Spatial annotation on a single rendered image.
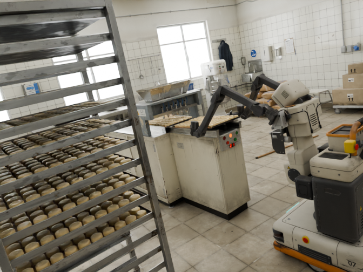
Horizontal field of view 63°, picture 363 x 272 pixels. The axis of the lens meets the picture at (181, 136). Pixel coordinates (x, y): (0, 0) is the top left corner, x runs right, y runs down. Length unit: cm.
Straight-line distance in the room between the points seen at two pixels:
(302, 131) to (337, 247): 75
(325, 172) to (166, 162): 172
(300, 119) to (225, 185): 104
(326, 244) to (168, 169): 171
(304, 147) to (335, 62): 468
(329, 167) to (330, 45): 504
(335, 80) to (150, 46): 388
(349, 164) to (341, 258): 61
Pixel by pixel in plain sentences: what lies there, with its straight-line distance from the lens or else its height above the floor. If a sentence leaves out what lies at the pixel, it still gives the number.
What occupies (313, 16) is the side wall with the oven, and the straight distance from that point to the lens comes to 699.
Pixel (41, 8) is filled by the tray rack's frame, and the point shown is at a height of 179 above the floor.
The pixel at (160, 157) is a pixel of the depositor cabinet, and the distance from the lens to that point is 313.
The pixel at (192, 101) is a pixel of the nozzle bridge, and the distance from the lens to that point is 344.
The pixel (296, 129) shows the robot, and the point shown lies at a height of 94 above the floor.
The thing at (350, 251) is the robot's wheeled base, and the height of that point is 27.
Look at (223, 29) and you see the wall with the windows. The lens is 800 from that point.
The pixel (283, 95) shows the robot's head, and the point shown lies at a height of 118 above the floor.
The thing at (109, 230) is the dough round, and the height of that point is 88.
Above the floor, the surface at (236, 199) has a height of 18.
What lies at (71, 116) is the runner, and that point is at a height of 141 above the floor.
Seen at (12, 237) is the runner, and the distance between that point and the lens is 126.
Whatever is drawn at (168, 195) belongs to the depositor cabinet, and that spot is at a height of 18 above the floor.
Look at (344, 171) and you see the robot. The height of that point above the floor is 77.
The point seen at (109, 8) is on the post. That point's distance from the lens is 130.
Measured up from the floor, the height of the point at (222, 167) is 55.
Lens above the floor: 153
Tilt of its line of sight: 14 degrees down
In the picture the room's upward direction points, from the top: 11 degrees counter-clockwise
